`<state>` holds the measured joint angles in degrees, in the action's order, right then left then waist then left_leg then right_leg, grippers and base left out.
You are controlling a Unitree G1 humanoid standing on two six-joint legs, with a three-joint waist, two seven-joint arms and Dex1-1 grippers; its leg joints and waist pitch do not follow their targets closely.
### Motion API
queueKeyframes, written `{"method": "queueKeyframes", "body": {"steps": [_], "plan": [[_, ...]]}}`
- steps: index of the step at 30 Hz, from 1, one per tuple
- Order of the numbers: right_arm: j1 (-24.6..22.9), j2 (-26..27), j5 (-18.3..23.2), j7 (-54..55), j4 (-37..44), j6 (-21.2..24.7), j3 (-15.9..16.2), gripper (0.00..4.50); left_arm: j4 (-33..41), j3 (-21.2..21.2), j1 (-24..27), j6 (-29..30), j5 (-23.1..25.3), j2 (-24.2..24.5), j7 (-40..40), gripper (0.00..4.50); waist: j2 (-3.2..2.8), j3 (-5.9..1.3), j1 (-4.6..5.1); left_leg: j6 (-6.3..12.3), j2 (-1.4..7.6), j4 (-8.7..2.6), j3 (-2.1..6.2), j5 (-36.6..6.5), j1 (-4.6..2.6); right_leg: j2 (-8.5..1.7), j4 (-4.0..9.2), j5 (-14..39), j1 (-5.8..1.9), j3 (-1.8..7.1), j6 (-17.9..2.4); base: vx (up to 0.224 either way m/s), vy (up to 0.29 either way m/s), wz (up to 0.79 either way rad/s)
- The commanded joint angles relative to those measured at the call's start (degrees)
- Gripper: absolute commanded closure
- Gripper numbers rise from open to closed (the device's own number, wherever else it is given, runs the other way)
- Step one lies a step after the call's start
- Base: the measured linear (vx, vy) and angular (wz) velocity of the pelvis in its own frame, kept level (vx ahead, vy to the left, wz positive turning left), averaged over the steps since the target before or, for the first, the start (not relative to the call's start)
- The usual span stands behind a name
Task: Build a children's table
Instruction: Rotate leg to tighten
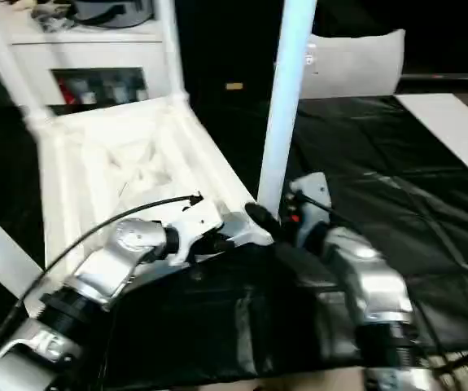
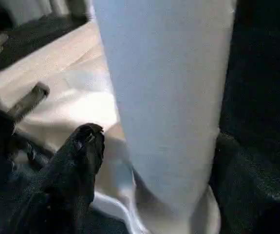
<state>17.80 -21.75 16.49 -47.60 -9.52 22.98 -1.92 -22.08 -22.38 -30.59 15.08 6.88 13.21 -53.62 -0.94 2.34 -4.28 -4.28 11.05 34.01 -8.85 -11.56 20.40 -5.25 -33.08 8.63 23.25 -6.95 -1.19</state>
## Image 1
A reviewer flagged white board on right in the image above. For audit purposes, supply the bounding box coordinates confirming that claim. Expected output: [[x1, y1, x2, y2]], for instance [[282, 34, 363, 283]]
[[394, 93, 468, 193]]

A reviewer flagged thin black floor cable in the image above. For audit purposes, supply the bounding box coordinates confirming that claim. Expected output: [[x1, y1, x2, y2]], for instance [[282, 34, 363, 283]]
[[432, 349, 468, 386]]

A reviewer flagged black work mat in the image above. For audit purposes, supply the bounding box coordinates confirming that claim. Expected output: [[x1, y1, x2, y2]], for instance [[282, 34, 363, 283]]
[[0, 93, 468, 382]]

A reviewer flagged dark clutter pile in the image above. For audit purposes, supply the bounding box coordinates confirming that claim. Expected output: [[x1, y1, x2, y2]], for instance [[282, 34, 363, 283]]
[[31, 3, 72, 33]]

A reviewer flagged white glass-door cabinet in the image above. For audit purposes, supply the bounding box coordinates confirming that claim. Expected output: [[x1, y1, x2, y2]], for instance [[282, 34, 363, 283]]
[[0, 0, 178, 108]]

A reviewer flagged grey cushion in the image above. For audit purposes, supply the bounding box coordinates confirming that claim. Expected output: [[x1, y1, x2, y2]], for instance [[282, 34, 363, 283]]
[[298, 29, 406, 99]]

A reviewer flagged grey round helmet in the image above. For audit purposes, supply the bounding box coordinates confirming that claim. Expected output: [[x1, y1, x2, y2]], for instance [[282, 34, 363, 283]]
[[70, 0, 156, 29]]

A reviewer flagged white plastic table top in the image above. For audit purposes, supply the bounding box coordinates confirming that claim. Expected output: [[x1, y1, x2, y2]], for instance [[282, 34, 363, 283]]
[[24, 95, 278, 319]]

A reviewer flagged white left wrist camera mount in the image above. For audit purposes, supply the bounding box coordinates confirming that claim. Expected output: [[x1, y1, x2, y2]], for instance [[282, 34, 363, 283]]
[[167, 198, 225, 269]]

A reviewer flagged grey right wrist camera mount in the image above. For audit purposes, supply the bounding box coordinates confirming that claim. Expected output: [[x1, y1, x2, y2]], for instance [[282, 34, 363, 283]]
[[288, 171, 333, 246]]

